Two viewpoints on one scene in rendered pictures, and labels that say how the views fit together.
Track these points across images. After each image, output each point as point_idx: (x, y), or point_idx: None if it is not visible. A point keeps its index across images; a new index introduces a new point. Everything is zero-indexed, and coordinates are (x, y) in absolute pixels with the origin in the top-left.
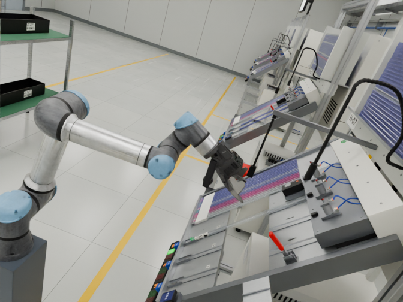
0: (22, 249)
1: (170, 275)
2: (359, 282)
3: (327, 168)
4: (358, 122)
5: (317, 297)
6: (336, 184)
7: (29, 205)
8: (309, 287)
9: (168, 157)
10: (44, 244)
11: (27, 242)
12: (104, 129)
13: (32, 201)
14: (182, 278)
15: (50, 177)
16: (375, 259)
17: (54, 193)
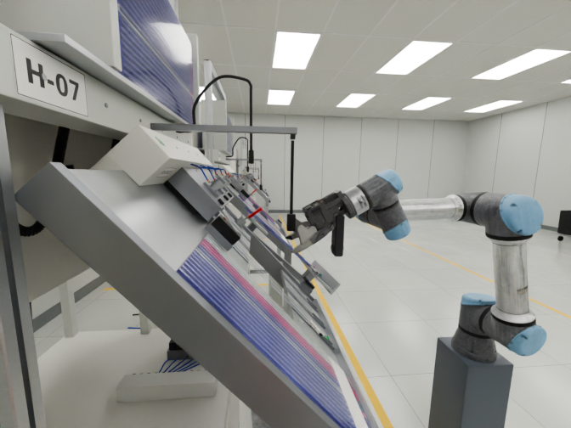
0: (454, 338)
1: (320, 313)
2: None
3: (196, 180)
4: (87, 90)
5: (96, 423)
6: (204, 177)
7: (468, 300)
8: None
9: None
10: (464, 364)
11: (459, 338)
12: (426, 199)
13: (481, 308)
14: (308, 302)
15: (495, 296)
16: None
17: (511, 340)
